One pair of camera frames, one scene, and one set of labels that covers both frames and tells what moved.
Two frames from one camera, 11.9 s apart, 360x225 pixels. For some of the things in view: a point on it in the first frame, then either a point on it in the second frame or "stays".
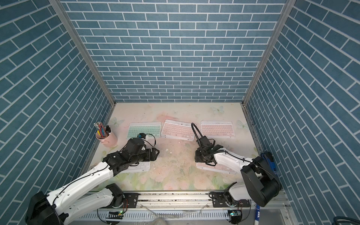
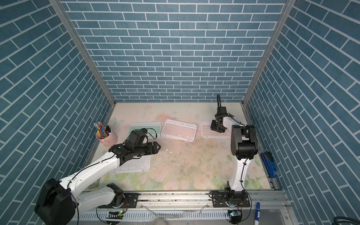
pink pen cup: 110,140 stays
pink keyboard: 218,168 → 179,130
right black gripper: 197,153 → 213,126
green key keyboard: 148,128 stays
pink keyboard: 217,129 stays
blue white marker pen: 257,218 stays
